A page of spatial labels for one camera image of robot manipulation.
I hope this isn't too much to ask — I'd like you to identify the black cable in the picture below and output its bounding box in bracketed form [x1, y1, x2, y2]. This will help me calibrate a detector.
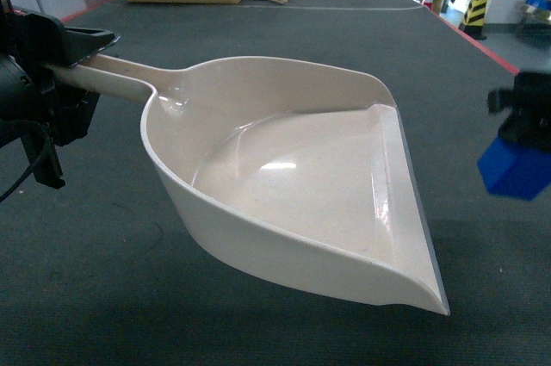
[0, 119, 53, 203]

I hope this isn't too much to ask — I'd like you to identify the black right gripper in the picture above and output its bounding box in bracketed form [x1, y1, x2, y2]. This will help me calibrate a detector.
[486, 71, 550, 152]

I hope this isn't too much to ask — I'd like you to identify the yellow black striped bollard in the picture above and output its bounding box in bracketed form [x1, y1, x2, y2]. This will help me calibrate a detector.
[458, 0, 488, 40]

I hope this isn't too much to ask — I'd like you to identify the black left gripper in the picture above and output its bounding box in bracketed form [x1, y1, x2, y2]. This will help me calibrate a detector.
[1, 9, 120, 189]

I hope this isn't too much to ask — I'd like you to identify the blue plastic block part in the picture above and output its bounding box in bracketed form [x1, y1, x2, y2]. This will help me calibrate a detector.
[477, 137, 550, 201]

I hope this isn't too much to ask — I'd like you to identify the beige plastic dustpan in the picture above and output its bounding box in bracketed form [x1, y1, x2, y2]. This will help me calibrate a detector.
[53, 55, 450, 315]

